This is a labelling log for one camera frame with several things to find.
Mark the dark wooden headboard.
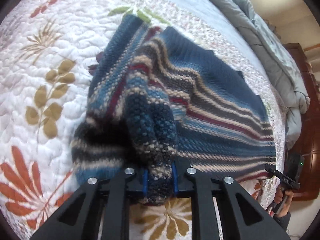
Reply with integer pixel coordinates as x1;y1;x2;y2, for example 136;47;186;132
282;42;320;202

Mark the light blue bed sheet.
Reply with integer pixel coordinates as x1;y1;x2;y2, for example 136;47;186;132
160;0;253;63

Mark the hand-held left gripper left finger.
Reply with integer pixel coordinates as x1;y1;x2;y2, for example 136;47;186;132
30;167;150;240

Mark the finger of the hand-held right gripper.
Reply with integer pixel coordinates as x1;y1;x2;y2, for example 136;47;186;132
265;165;284;180

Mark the grey comforter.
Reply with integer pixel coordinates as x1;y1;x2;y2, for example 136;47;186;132
187;0;310;140

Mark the person's right hand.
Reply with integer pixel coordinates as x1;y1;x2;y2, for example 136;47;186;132
274;189;294;218

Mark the floral quilt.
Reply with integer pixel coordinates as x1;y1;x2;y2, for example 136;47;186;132
0;0;287;240

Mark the person's right forearm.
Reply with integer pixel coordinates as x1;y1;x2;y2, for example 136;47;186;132
272;211;292;232

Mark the striped knit sweater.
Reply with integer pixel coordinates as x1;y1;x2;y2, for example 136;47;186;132
70;14;277;207

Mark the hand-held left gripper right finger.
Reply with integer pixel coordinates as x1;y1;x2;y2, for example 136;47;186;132
171;159;292;240

